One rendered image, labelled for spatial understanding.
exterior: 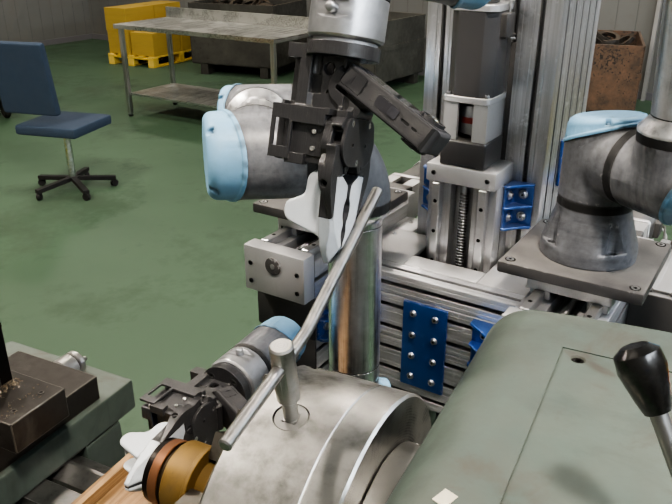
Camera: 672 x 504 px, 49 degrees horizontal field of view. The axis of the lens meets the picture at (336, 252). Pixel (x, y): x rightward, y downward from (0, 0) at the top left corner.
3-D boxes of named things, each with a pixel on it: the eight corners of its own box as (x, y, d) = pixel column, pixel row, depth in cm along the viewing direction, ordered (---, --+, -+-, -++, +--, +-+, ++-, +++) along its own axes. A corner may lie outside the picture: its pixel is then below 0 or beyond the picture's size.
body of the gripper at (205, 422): (142, 449, 92) (200, 399, 102) (197, 471, 88) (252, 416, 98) (135, 399, 89) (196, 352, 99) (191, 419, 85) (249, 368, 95)
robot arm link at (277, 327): (310, 366, 111) (310, 317, 107) (272, 405, 102) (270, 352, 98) (267, 354, 114) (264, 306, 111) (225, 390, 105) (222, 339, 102)
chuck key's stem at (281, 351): (299, 450, 67) (286, 356, 61) (278, 444, 68) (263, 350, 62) (309, 433, 69) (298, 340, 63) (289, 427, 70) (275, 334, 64)
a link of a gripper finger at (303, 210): (287, 253, 75) (298, 164, 74) (338, 265, 73) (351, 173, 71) (272, 256, 73) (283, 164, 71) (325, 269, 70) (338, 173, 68)
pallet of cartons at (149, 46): (213, 56, 1015) (210, 2, 986) (150, 69, 923) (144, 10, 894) (168, 51, 1057) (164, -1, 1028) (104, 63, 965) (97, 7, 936)
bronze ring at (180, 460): (250, 435, 82) (184, 413, 85) (201, 488, 74) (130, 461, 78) (254, 500, 85) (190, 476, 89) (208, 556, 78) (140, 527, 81)
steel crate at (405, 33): (425, 80, 855) (428, 13, 824) (379, 97, 771) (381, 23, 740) (359, 73, 899) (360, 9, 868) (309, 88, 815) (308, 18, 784)
